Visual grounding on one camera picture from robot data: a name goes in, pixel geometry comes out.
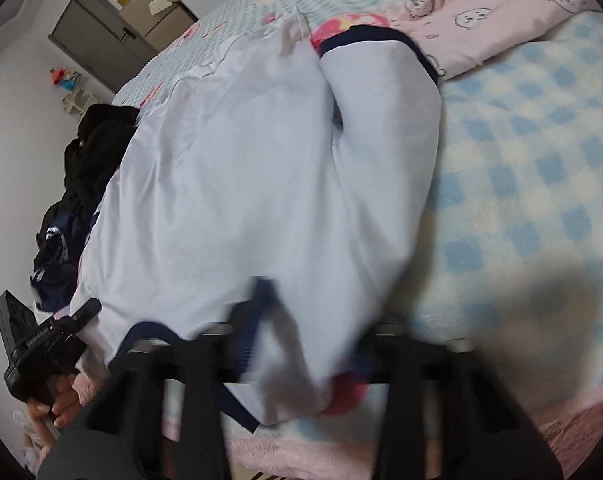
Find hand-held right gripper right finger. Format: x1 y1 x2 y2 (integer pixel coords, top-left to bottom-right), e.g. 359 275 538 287
351 324 565 480

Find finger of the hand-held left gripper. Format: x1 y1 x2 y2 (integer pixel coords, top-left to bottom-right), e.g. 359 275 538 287
65 298 103 335

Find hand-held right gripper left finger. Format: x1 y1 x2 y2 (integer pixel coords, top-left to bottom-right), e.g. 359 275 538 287
36 280 279 480

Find white t-shirt navy trim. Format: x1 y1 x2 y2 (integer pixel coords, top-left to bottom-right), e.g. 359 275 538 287
70 14 442 433

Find pile of dark clothes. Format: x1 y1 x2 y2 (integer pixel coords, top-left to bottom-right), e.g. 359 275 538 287
30 103 142 311

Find person's left hand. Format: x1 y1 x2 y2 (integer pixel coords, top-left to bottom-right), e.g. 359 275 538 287
26 374 94 432

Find pink fluffy blanket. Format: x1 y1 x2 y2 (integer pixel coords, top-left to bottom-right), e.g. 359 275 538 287
11 360 603 480

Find small white rack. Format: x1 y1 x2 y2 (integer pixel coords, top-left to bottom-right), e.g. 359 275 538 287
61 89 95 117

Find checkered cartoon bedsheet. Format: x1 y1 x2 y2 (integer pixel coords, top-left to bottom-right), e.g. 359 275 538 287
111 0 603 441

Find colourful doll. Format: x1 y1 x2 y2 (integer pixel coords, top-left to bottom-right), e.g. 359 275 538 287
50 67 82 89

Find grey door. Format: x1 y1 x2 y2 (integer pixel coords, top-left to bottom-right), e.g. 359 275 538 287
48 0 157 96

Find pink printed quilt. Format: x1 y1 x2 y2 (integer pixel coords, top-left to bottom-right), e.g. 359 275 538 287
386 0 603 80

